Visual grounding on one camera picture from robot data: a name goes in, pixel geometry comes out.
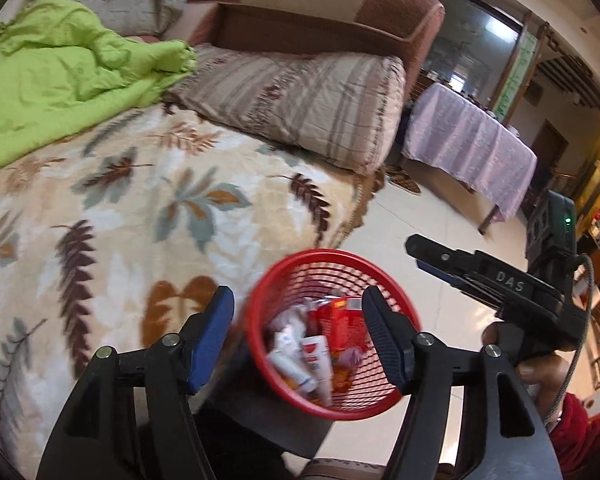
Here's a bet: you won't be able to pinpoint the red mesh basket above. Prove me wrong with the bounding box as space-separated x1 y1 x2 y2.
245 249 423 421

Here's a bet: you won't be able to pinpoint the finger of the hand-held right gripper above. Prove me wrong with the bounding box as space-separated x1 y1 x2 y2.
415 258 501 307
405 234 481 273

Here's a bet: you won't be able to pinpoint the dark wood glass cabinet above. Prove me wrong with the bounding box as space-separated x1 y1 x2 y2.
420 0 526 116

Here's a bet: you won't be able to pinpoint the white tube with red label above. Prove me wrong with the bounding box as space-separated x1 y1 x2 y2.
300 335 335 406

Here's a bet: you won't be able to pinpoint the red cigarette box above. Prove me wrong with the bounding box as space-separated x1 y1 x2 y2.
316 297 371 351

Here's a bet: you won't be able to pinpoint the striped brown pillow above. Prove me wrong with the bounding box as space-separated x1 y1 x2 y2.
167 42 407 176

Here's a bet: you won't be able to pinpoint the brown padded headboard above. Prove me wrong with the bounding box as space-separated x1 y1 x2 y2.
187 0 446 106

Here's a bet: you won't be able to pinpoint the dark stool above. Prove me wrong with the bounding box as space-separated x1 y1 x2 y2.
195 340 336 461

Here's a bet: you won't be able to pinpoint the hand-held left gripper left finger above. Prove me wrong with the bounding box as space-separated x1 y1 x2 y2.
36 285 236 480

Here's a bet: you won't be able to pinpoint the person's right hand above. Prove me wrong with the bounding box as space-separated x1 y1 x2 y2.
481 322 571 421

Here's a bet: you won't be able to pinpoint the grey braided cable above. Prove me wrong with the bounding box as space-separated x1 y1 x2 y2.
555 254 595 421

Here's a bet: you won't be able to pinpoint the person's right forearm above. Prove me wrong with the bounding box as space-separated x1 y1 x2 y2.
547 392 600 480

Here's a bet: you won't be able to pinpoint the white plastic bottle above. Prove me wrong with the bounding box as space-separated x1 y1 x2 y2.
267 347 318 395

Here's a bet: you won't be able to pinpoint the patterned slippers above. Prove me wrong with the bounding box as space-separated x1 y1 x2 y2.
384 165 423 196

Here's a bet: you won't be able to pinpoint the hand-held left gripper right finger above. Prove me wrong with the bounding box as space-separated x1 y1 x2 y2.
361 285 563 480

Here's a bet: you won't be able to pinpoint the green quilt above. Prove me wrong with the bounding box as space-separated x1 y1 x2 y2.
0 0 198 181

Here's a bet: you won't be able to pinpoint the table with purple cloth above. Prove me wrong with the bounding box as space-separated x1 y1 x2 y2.
401 82 538 233

